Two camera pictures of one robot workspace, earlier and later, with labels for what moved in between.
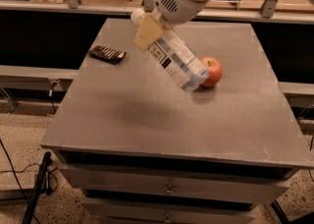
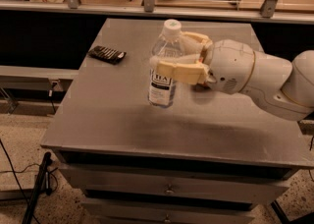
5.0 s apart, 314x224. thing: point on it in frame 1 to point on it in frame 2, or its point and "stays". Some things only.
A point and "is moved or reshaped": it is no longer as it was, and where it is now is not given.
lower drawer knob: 167,218 stays
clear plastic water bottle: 178,57 is moved or reshaped
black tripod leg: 41,186 stays
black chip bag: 106,54 stays
